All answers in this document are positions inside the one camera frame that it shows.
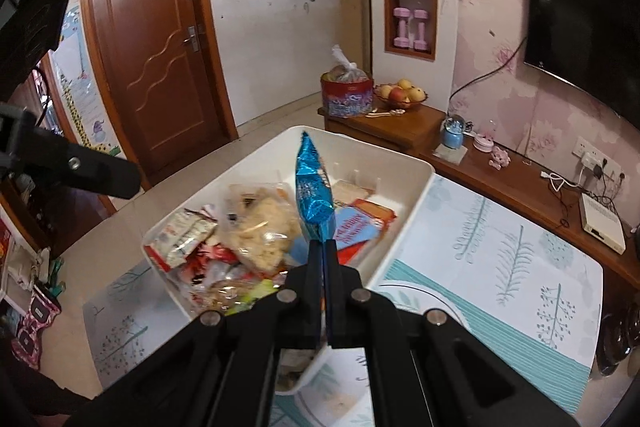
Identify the pink small toy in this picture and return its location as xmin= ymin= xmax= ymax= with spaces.
xmin=488 ymin=145 xmax=511 ymax=170

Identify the red white apple snack bag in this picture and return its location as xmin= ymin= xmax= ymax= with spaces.
xmin=177 ymin=243 xmax=240 ymax=293

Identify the pink dumbbell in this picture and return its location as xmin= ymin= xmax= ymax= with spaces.
xmin=393 ymin=6 xmax=411 ymax=49
xmin=413 ymin=10 xmax=430 ymax=52

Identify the wooden tv cabinet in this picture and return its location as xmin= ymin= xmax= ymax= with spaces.
xmin=318 ymin=105 xmax=639 ymax=289

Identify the white set-top box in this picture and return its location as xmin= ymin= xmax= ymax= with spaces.
xmin=579 ymin=194 xmax=626 ymax=255

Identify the fruit bowl with apples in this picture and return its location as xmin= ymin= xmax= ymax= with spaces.
xmin=373 ymin=78 xmax=428 ymax=109

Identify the brown wooden door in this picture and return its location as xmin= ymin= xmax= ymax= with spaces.
xmin=80 ymin=0 xmax=238 ymax=188

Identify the patterned white teal tablecloth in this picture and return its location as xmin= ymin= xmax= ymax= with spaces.
xmin=82 ymin=176 xmax=603 ymax=413

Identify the pink round music box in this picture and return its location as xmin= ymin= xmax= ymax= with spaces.
xmin=473 ymin=119 xmax=496 ymax=154

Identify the black electric kettle pot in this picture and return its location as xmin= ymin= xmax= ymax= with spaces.
xmin=596 ymin=303 xmax=639 ymax=376

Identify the red gift bag with plastic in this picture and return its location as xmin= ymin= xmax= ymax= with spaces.
xmin=320 ymin=44 xmax=373 ymax=118

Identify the beige soda cracker packet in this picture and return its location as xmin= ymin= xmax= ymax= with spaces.
xmin=331 ymin=180 xmax=374 ymax=208

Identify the red white barcode snack packet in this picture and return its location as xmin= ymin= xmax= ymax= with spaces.
xmin=143 ymin=208 xmax=218 ymax=272

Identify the black curved television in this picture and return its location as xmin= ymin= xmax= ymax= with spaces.
xmin=524 ymin=0 xmax=639 ymax=127

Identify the white wall power strip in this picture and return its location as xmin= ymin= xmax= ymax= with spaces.
xmin=572 ymin=136 xmax=623 ymax=181

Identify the pink dumbbell right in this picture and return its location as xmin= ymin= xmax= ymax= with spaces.
xmin=413 ymin=10 xmax=430 ymax=52

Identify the blue red biscuit pack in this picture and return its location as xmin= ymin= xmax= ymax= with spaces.
xmin=333 ymin=198 xmax=397 ymax=268

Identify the pale crumbly cake packet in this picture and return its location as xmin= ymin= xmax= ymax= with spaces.
xmin=222 ymin=183 xmax=302 ymax=277

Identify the green pineapple cake packet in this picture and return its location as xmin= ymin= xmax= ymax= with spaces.
xmin=226 ymin=280 xmax=279 ymax=315

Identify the white plastic storage bin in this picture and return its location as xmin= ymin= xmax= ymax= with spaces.
xmin=141 ymin=124 xmax=436 ymax=397

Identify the blue foil snack packet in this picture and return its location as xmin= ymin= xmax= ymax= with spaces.
xmin=295 ymin=131 xmax=335 ymax=243

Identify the pink dumbbell left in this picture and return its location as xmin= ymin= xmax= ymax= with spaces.
xmin=393 ymin=6 xmax=411 ymax=49

